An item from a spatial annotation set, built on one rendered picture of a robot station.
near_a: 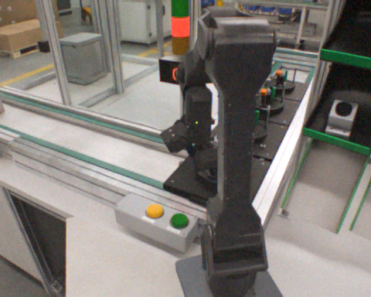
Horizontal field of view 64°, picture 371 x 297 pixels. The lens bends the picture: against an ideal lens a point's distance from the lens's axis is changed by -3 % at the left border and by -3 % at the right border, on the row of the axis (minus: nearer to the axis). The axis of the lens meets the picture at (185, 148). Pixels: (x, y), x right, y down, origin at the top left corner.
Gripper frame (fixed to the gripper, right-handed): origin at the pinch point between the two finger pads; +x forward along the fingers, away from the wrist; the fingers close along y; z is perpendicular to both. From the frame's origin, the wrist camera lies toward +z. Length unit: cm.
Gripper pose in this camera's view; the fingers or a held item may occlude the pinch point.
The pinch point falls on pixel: (198, 159)
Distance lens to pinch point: 72.1
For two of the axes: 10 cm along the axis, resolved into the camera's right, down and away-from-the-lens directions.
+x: 0.1, 8.3, 5.5
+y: 3.3, 5.2, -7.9
